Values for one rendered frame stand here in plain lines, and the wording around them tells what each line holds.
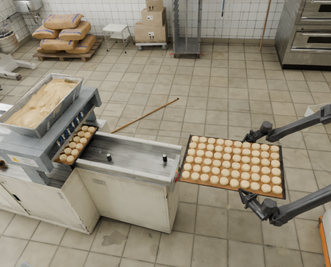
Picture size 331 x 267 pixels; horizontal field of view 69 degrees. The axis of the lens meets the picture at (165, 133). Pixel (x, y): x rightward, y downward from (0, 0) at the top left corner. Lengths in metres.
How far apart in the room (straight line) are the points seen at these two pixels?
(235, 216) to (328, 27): 3.12
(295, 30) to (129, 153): 3.31
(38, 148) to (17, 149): 0.13
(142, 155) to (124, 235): 0.91
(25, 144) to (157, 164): 0.85
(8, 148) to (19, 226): 1.30
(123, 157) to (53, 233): 1.17
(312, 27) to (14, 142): 4.04
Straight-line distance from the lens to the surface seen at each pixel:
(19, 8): 6.16
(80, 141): 1.94
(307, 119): 1.67
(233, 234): 2.44
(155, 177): 1.61
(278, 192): 1.49
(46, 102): 1.78
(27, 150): 1.66
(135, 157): 1.82
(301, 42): 4.44
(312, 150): 3.31
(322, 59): 4.71
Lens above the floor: 2.21
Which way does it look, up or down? 45 degrees down
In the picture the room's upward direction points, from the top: 5 degrees counter-clockwise
